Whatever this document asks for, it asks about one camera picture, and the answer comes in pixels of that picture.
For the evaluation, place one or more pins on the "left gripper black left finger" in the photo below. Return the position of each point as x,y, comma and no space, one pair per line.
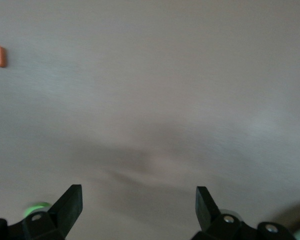
67,212

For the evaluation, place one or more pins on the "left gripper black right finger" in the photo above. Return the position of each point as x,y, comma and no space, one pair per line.
207,215

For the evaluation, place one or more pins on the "green foam letter B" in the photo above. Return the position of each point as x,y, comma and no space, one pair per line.
33,206

